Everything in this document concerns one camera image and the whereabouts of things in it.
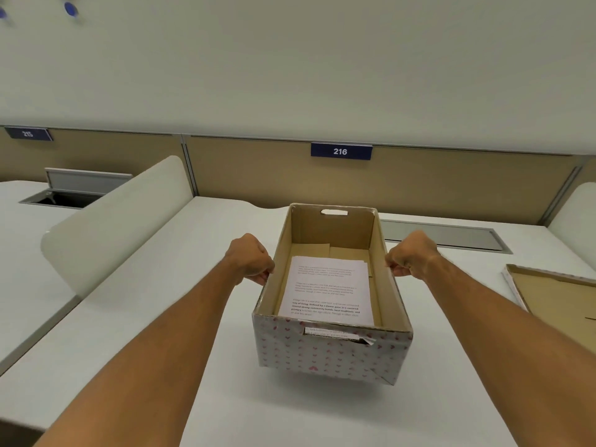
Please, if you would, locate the person's left hand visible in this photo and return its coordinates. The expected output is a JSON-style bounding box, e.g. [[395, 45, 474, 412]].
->
[[224, 233, 276, 287]]

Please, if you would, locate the person's right hand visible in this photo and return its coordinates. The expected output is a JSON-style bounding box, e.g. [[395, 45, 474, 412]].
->
[[385, 230, 442, 281]]

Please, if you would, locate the heart-print cardboard box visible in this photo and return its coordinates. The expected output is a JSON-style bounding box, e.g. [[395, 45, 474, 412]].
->
[[252, 203, 413, 386]]

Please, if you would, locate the person's left forearm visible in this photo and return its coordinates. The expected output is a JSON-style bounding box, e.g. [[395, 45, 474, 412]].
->
[[35, 253, 247, 447]]

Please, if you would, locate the person's right forearm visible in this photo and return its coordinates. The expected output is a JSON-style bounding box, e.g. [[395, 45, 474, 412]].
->
[[421, 253, 596, 447]]

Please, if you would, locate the stack of printed paper sheets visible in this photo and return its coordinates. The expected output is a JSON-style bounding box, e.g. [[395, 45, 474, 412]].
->
[[278, 256, 375, 327]]

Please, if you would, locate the beige partition panel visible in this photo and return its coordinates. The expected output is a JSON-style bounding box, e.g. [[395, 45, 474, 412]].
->
[[0, 127, 596, 227]]

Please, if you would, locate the blue desk number sign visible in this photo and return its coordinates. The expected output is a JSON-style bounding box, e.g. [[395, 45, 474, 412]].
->
[[310, 142, 373, 161], [4, 127, 54, 142]]

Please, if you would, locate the white desk divider panel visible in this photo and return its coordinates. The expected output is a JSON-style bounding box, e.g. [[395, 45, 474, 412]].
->
[[548, 182, 596, 275], [40, 156, 194, 299]]

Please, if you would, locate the heart-print cardboard box lid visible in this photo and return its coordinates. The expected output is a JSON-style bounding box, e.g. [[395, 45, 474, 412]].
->
[[502, 264, 596, 355]]

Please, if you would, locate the open grey desk cable hatch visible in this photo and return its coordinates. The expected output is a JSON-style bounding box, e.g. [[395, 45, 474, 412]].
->
[[19, 168, 133, 209]]

